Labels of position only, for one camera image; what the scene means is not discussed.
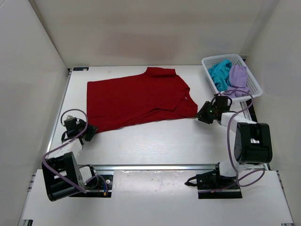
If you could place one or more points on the red t shirt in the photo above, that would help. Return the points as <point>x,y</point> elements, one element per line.
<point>158,94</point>

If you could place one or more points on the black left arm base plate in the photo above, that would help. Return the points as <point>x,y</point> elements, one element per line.
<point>98,183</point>

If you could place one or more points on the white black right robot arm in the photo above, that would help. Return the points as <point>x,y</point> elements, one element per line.
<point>252,146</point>

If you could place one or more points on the aluminium table rail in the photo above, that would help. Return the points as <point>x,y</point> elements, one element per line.
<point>155,167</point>

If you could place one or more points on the blue label sticker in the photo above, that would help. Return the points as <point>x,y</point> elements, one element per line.
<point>80,68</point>

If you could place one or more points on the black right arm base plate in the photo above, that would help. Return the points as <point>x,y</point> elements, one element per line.
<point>211,185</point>

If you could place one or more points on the lilac t shirt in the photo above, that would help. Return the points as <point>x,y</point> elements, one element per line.
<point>238,82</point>

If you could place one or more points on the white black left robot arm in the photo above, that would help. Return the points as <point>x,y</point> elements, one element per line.
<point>64,162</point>

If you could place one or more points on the teal t shirt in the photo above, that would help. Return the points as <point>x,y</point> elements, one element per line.
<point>219,74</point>

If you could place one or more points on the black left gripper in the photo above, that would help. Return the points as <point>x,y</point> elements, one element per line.
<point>91,133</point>

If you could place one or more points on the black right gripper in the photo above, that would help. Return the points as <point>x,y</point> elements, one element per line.
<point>201,116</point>

